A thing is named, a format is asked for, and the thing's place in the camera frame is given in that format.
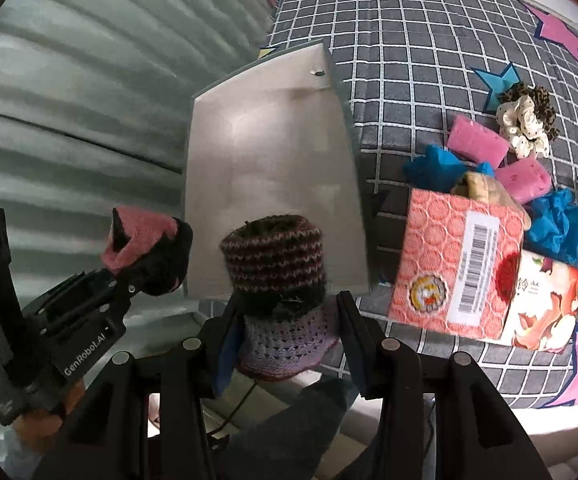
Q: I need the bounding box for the dark striped knitted hat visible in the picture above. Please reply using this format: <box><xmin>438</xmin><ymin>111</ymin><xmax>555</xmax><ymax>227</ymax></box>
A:
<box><xmin>219</xmin><ymin>214</ymin><xmax>339</xmax><ymax>382</ymax></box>

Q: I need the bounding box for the pink and black sock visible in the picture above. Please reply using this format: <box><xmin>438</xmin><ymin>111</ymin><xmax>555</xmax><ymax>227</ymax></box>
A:
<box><xmin>101</xmin><ymin>206</ymin><xmax>193</xmax><ymax>297</ymax></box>

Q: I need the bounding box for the blue mesh cloth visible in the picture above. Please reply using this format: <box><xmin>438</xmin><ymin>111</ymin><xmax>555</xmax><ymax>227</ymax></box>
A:
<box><xmin>524</xmin><ymin>188</ymin><xmax>578</xmax><ymax>264</ymax></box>
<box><xmin>404</xmin><ymin>145</ymin><xmax>494</xmax><ymax>194</ymax></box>

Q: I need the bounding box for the beige knitted hat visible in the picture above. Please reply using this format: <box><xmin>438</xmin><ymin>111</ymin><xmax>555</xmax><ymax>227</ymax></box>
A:
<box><xmin>450</xmin><ymin>171</ymin><xmax>532</xmax><ymax>231</ymax></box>

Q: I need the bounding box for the pink sponge block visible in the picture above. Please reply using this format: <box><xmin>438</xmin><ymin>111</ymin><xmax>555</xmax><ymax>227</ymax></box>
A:
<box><xmin>495</xmin><ymin>157</ymin><xmax>552</xmax><ymax>205</ymax></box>

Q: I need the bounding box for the pink sponge with holes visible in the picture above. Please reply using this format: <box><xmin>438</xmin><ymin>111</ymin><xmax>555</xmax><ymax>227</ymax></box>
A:
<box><xmin>447</xmin><ymin>115</ymin><xmax>510</xmax><ymax>169</ymax></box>

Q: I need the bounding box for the white polka dot scrunchie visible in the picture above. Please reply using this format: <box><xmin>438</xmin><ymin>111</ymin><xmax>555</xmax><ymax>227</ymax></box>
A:
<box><xmin>496</xmin><ymin>96</ymin><xmax>550</xmax><ymax>159</ymax></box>

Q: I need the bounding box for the leopard print scrunchie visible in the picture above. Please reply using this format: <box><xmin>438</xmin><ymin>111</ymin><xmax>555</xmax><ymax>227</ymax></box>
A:
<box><xmin>497</xmin><ymin>81</ymin><xmax>560</xmax><ymax>141</ymax></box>

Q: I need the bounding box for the person's left hand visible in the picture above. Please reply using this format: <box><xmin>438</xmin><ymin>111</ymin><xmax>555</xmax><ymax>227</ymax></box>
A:
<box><xmin>12</xmin><ymin>379</ymin><xmax>86</xmax><ymax>454</ymax></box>

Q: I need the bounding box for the pink patterned tissue box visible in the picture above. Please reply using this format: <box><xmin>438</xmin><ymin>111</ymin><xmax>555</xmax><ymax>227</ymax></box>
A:
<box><xmin>389</xmin><ymin>188</ymin><xmax>524</xmax><ymax>340</ymax></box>

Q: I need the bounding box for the white open storage box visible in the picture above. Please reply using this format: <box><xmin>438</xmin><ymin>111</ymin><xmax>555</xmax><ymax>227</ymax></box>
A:
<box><xmin>182</xmin><ymin>41</ymin><xmax>372</xmax><ymax>299</ymax></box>

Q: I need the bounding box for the grey checkered star tablecloth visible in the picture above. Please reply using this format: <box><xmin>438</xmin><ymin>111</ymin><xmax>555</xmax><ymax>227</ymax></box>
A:
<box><xmin>262</xmin><ymin>0</ymin><xmax>578</xmax><ymax>408</ymax></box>

